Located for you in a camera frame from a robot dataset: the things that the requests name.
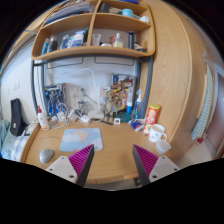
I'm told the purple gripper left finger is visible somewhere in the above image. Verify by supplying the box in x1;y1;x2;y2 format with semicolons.
47;144;94;187

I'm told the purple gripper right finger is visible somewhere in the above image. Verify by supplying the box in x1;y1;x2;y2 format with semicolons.
132;145;179;186

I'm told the light blue mouse pad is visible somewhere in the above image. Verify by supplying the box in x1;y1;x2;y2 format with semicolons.
59;128;103;152

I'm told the grey computer mouse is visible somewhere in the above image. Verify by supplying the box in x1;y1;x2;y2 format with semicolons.
39;149;54;164

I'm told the white mug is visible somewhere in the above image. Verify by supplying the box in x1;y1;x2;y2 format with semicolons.
149;124;167;143

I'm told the blue snack packet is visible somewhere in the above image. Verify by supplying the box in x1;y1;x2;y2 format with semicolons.
129;119;144;131

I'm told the white power strip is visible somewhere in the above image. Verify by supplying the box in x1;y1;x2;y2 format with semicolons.
79;115;91;123

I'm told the red chips can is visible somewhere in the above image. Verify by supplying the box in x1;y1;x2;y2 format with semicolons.
143;104;160;135

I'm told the white bottle red cap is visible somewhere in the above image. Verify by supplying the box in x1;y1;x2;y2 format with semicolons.
38;108;50;130

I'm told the small white clock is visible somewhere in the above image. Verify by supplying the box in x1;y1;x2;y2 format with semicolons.
114;118;121;125

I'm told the blue spray bottle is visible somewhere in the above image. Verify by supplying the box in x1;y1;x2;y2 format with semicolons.
133;89;143;119

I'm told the hanging striped towel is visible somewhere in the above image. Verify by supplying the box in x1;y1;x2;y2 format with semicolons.
190;63;214;142

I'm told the black bag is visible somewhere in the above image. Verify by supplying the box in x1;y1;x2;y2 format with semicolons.
10;98;26;136

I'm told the robot model box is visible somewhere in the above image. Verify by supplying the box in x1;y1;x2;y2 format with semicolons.
45;83;66;117

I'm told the colourful poster box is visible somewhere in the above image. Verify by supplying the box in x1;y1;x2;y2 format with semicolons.
112;74;135;111

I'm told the wooden wardrobe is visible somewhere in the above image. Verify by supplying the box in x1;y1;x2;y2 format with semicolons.
146;0;213;161

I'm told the black bottle on shelf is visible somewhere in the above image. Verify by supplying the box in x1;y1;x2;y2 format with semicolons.
128;31;134;49

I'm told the pale bottle on shelf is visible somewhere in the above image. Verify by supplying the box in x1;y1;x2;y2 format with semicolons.
113;33;123;48

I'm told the white tube on shelf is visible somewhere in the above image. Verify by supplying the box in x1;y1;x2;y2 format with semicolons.
92;34;101;46

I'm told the teal tape roll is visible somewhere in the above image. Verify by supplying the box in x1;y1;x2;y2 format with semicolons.
122;9;133;18

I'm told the wooden wall shelf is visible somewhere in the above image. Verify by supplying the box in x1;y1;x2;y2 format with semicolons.
31;0;155;61

